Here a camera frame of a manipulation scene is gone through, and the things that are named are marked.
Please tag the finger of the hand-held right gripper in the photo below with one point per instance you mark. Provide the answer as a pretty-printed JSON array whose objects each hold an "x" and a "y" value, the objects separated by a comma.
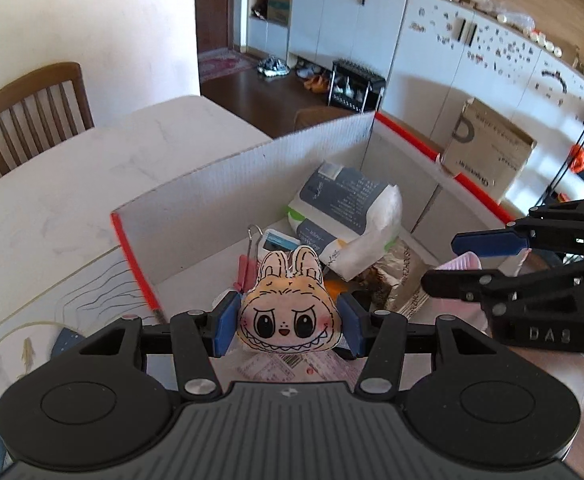
[
  {"x": 486, "y": 244},
  {"x": 451, "y": 282}
]

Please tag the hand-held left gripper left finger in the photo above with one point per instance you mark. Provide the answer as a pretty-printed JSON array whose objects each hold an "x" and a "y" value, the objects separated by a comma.
[{"x": 227, "y": 325}]

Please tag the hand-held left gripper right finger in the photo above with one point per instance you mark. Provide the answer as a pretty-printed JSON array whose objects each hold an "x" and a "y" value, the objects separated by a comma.
[{"x": 354, "y": 325}]

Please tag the small pink box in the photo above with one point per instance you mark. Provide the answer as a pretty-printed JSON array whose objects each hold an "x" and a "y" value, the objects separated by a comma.
[{"x": 459, "y": 262}]

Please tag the orange tangerine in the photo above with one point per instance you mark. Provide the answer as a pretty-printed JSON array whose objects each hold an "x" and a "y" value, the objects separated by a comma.
[{"x": 336, "y": 290}]

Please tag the pink binder clip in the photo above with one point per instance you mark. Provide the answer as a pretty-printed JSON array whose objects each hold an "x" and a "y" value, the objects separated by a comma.
[{"x": 246, "y": 272}]

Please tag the beige monster plush toy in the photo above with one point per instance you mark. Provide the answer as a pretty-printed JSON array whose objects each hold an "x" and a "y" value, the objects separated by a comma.
[{"x": 287, "y": 310}]

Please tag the pink printed sachet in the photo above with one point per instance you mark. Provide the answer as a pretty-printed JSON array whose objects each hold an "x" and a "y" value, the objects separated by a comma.
[{"x": 282, "y": 370}]

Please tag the small white teal box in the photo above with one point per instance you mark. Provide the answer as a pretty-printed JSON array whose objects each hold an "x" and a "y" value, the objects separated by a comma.
[{"x": 279, "y": 241}]

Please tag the red cardboard box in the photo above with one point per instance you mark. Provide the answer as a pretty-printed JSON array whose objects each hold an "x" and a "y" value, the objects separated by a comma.
[{"x": 222, "y": 195}]

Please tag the white grey tissue pack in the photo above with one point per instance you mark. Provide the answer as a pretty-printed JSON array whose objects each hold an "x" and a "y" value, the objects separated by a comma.
[{"x": 342, "y": 195}]

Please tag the white marble desktop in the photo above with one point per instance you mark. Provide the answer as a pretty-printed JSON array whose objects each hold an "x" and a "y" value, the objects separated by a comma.
[{"x": 122, "y": 160}]

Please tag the large printed cardboard box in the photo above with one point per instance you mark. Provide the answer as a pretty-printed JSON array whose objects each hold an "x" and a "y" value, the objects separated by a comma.
[{"x": 491, "y": 150}]

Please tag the blue printed table mat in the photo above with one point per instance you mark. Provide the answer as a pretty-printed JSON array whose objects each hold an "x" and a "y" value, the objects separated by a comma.
[{"x": 47, "y": 310}]

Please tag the black shoe rack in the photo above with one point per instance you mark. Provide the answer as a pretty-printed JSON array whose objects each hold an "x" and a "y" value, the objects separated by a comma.
[{"x": 356, "y": 82}]

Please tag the orange shoes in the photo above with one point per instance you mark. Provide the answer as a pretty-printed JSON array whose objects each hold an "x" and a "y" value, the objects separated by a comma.
[{"x": 317, "y": 83}]

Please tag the patterned rug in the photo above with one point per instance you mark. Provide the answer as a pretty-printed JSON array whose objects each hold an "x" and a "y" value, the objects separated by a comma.
[{"x": 224, "y": 64}]

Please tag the grey sneakers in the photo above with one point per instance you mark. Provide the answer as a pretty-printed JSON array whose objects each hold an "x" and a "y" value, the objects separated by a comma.
[{"x": 273, "y": 66}]

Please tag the brown wooden chair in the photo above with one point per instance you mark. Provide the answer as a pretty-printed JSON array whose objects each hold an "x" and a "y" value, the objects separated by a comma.
[{"x": 32, "y": 110}]

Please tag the cardboard box in cabinet nook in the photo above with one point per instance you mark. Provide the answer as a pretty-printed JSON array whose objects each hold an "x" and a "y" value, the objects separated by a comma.
[{"x": 279, "y": 2}]

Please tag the dark brown door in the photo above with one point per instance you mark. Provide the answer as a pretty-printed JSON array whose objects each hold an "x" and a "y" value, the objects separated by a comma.
[{"x": 217, "y": 5}]

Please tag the pale blue wall cabinet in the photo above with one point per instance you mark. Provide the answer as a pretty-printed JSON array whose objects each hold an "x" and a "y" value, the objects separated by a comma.
[{"x": 421, "y": 50}]

